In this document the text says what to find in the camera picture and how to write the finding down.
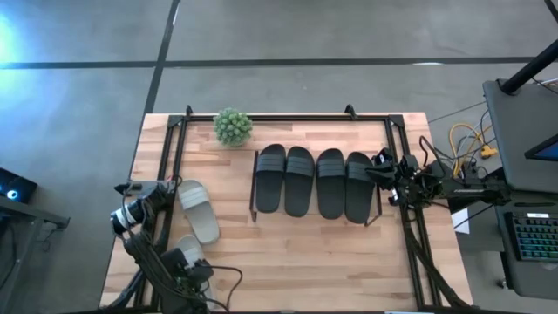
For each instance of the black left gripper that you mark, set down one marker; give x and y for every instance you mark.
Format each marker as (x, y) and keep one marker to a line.
(178, 266)

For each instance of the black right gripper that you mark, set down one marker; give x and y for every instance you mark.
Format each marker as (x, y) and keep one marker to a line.
(407, 183)

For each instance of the grey slide sandal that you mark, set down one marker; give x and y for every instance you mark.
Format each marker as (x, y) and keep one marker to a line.
(189, 244)
(202, 218)

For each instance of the black slide sandal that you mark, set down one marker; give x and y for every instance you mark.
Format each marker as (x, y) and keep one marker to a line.
(270, 192)
(300, 196)
(359, 205)
(330, 200)

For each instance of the wooden shelf with black frame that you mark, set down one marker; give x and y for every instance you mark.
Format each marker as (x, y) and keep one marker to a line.
(315, 214)

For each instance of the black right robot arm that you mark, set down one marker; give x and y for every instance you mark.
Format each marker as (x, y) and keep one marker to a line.
(471, 192)

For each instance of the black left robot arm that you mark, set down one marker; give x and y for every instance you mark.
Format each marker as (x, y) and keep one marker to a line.
(148, 261)

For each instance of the white paper sheet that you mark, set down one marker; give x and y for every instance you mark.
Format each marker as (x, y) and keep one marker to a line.
(462, 220)

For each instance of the grey workstation cart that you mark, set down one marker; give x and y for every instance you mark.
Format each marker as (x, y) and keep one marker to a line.
(510, 144)

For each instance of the green plant in white pot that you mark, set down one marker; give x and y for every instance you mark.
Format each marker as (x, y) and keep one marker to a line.
(233, 127)

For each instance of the blue-screen monitor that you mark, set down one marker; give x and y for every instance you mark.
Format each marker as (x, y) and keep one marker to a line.
(547, 152)

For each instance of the laptop with backlit keyboard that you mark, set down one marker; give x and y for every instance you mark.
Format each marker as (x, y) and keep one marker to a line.
(536, 237)

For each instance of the grey metal side stand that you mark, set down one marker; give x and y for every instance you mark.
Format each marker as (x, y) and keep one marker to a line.
(43, 216)

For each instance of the black pole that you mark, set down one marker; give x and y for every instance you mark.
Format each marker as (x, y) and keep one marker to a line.
(529, 67)

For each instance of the black device with blue lights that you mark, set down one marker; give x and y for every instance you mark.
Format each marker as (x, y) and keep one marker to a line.
(17, 185)

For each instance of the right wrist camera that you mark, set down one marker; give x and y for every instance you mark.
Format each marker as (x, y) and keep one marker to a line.
(409, 164)

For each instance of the black frame clamp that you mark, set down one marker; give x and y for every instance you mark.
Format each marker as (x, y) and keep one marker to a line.
(350, 111)
(188, 111)

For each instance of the black aluminium table frame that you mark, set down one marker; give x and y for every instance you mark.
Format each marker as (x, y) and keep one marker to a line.
(283, 118)

